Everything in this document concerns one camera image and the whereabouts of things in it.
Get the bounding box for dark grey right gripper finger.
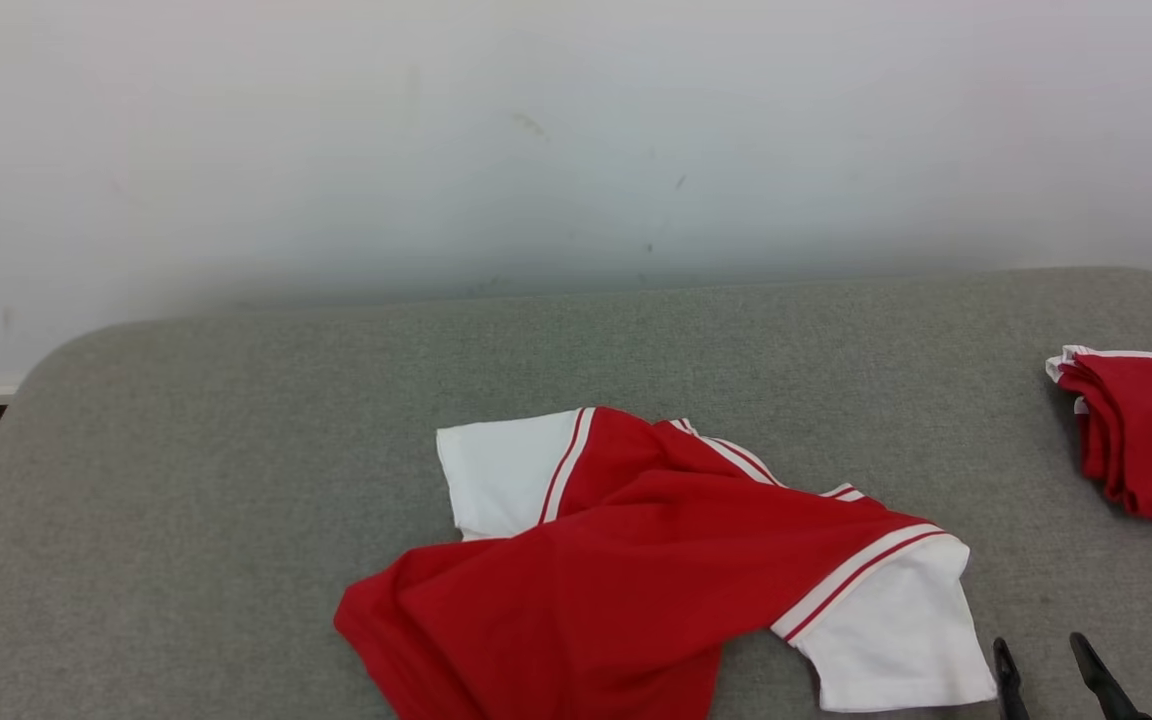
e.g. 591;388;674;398
1070;632;1152;720
993;638;1032;720

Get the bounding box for red and white striped shirt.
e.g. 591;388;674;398
334;405;998;720

